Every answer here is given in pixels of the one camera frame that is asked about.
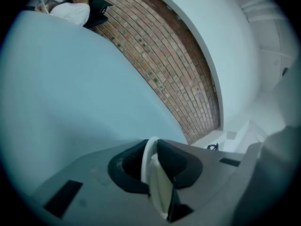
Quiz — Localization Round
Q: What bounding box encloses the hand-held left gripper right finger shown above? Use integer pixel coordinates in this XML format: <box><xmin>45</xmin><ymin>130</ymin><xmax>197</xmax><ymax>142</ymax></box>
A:
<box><xmin>156</xmin><ymin>138</ymin><xmax>251</xmax><ymax>224</ymax></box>

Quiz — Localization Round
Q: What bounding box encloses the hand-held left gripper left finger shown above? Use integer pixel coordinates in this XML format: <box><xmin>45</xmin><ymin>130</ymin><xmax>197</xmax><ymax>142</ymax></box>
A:
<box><xmin>30</xmin><ymin>139</ymin><xmax>166</xmax><ymax>226</ymax></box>

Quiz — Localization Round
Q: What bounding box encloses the white round plate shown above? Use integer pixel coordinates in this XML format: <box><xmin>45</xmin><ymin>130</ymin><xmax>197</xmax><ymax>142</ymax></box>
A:
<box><xmin>140</xmin><ymin>136</ymin><xmax>175</xmax><ymax>221</ymax></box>

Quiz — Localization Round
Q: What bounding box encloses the light blue table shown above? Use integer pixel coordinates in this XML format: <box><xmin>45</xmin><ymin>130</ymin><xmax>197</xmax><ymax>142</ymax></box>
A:
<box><xmin>0</xmin><ymin>10</ymin><xmax>189</xmax><ymax>197</ymax></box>

